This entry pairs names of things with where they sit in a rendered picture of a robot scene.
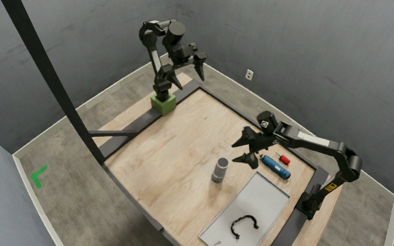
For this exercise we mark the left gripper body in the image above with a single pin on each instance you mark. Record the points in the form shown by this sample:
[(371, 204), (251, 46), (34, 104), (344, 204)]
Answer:
[(168, 68)]

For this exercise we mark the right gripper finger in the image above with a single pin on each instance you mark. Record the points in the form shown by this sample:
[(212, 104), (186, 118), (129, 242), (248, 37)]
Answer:
[(240, 159), (239, 142)]

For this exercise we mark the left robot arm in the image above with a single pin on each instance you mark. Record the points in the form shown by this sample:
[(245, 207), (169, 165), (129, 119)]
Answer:
[(172, 36)]

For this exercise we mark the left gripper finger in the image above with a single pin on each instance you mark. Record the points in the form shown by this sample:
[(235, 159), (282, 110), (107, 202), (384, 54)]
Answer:
[(171, 76), (199, 69)]

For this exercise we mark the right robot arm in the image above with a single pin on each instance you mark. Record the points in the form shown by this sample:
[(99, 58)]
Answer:
[(294, 137)]

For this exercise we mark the blue cylindrical tool body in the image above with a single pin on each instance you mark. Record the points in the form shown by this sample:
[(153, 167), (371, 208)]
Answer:
[(275, 166)]

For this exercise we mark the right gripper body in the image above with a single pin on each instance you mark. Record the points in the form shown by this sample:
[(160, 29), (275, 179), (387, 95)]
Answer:
[(252, 159)]

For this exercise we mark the red screwdriver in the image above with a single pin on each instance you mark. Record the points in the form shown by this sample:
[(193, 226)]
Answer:
[(284, 159)]

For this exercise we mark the black metal support frame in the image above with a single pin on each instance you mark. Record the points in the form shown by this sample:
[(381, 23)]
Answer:
[(25, 28)]

